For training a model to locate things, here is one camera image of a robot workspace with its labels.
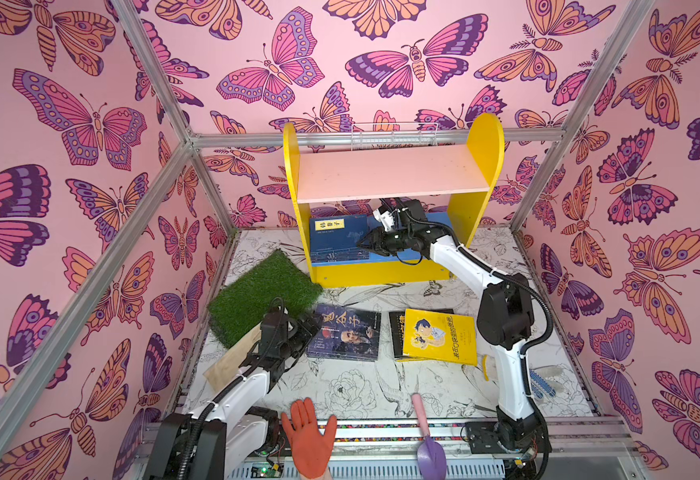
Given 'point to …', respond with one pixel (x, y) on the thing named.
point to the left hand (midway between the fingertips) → (319, 321)
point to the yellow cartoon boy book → (439, 337)
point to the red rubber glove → (311, 448)
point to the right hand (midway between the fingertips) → (360, 241)
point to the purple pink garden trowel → (431, 461)
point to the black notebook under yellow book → (397, 325)
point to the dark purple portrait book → (345, 333)
